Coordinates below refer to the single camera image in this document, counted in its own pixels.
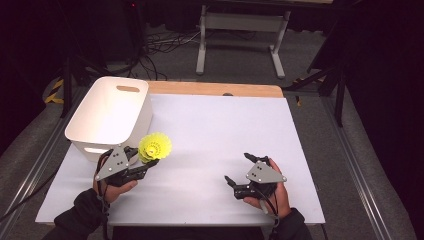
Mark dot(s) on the grey metal floor rail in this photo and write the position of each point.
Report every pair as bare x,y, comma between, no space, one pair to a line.
354,166
41,160

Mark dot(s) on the white table mat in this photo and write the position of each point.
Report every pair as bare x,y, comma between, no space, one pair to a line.
216,116

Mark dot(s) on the yellow black striped tape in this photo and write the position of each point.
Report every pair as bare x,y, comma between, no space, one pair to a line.
299,101
57,84

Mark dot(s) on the black metal stand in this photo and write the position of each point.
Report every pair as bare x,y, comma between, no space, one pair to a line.
339,100
66,93

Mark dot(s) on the person's right hand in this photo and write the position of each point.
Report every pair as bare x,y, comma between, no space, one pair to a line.
281,200

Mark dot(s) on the grey metal desk frame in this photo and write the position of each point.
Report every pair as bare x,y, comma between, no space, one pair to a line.
243,22

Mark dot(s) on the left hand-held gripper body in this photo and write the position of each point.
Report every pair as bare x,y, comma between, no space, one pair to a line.
115,165

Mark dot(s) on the black box with red light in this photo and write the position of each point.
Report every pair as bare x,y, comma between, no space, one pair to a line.
133,26

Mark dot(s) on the black curtain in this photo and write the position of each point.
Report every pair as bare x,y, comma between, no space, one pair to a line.
393,83
20,66

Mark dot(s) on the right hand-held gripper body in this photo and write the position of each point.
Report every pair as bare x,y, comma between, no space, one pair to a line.
263,174

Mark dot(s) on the white plastic storage bin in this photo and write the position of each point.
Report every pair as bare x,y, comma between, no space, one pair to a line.
110,113

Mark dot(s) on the person's left hand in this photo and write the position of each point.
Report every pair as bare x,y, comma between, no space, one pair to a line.
111,193

